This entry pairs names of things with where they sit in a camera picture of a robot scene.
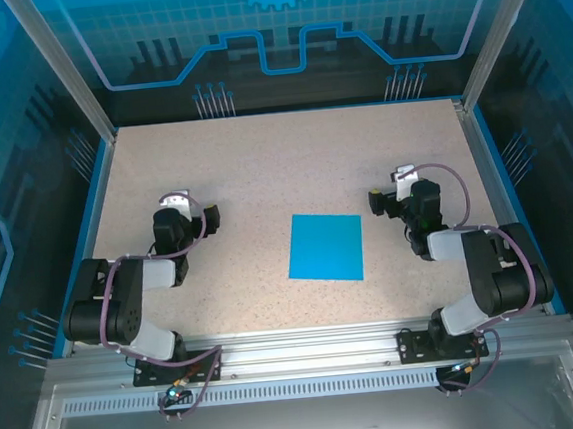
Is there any blue paper sheet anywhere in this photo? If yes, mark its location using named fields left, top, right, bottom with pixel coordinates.
left=283, top=208, right=369, bottom=289

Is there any metal sheet panel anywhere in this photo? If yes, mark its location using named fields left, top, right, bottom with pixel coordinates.
left=10, top=339, right=573, bottom=429

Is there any slotted grey cable duct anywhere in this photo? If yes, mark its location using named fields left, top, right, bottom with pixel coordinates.
left=59, top=366, right=446, bottom=420

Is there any aluminium side rail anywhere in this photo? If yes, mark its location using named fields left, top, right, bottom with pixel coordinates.
left=451, top=92, right=547, bottom=320

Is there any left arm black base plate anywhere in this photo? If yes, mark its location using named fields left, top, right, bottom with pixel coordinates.
left=130, top=347, right=227, bottom=388

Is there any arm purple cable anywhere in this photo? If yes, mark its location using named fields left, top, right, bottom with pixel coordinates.
left=86, top=188, right=230, bottom=429
left=396, top=154, right=545, bottom=400

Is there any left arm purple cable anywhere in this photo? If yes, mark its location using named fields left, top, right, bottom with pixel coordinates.
left=86, top=188, right=230, bottom=429

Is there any cable connector with LED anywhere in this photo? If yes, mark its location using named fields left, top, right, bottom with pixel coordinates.
left=161, top=378, right=193, bottom=406
left=447, top=357, right=482, bottom=377

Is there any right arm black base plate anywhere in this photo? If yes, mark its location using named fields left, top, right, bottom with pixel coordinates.
left=395, top=320, right=491, bottom=366

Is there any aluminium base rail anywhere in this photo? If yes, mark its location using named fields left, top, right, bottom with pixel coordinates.
left=41, top=302, right=573, bottom=397

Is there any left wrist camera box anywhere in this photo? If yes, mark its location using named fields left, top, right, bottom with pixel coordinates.
left=157, top=188, right=193, bottom=220

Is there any aluminium frame post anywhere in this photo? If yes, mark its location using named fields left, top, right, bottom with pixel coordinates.
left=1, top=0, right=119, bottom=152
left=450, top=0, right=562, bottom=113

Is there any blue table side trim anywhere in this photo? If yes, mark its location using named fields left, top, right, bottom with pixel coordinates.
left=33, top=136, right=132, bottom=359

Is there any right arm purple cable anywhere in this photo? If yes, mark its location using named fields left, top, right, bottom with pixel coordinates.
left=396, top=154, right=545, bottom=400

